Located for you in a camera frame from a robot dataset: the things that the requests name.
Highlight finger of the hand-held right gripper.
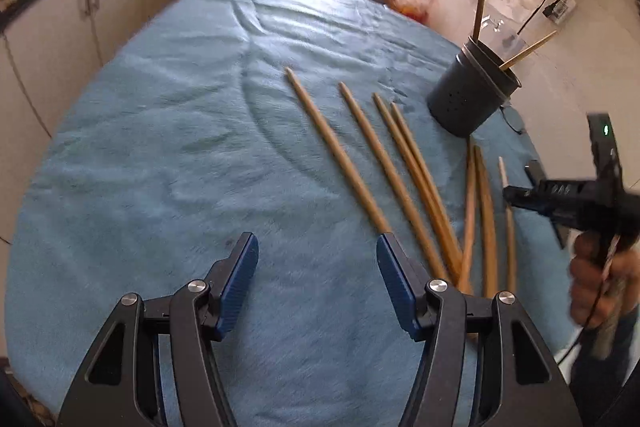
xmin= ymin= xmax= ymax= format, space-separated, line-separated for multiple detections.
xmin=502 ymin=184 xmax=549 ymax=215
xmin=524 ymin=160 xmax=547 ymax=184

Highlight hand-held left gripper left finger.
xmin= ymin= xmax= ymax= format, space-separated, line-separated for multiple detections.
xmin=56 ymin=232 xmax=260 ymax=427

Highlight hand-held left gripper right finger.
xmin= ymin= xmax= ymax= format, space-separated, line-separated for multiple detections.
xmin=376 ymin=232 xmax=583 ymax=427

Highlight dark round chopstick holder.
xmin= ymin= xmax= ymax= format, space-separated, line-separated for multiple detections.
xmin=426 ymin=38 xmax=522 ymax=138

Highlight person's right hand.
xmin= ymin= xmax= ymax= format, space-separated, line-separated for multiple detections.
xmin=571 ymin=232 xmax=640 ymax=325

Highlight black framed eyeglasses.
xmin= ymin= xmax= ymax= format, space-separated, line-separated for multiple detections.
xmin=500 ymin=104 xmax=526 ymax=136

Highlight clear glass pitcher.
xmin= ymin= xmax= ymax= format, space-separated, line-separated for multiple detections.
xmin=480 ymin=14 xmax=528 ymax=54

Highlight blue towel table cover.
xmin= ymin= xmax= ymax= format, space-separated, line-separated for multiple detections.
xmin=5 ymin=0 xmax=576 ymax=423

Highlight white power strip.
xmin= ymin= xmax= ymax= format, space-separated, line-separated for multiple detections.
xmin=544 ymin=0 xmax=577 ymax=26

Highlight person's dark trousers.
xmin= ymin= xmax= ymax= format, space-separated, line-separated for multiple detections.
xmin=570 ymin=307 xmax=640 ymax=427

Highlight beige kitchen cabinets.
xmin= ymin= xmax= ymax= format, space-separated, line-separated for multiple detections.
xmin=0 ymin=0 xmax=431 ymax=343

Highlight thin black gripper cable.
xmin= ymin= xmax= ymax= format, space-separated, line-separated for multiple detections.
xmin=557 ymin=252 xmax=613 ymax=365

